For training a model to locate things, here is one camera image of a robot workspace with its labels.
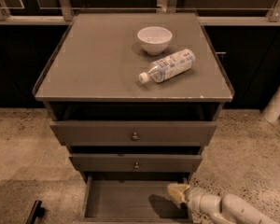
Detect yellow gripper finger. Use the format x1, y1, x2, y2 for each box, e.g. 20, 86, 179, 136
167, 183, 190, 194
168, 189, 187, 204

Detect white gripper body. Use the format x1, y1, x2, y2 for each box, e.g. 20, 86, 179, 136
184, 187, 207, 212

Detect grey drawer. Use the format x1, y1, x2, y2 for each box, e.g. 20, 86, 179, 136
70, 154, 202, 173
50, 120, 217, 147
77, 173, 193, 224

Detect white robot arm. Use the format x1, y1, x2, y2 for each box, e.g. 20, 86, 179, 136
167, 183, 278, 224

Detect grey drawer cabinet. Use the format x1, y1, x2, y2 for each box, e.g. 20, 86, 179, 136
32, 12, 235, 192

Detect clear plastic water bottle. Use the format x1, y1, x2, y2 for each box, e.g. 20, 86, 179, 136
138, 49, 195, 83

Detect black object on floor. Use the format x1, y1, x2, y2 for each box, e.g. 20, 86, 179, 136
26, 200, 46, 224

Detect white ceramic bowl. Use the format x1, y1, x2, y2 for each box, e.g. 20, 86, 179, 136
137, 26, 173, 55

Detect white cylindrical post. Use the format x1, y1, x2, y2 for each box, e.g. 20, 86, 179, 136
262, 86, 280, 123

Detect metal railing frame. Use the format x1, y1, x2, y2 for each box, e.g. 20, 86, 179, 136
0, 0, 280, 26

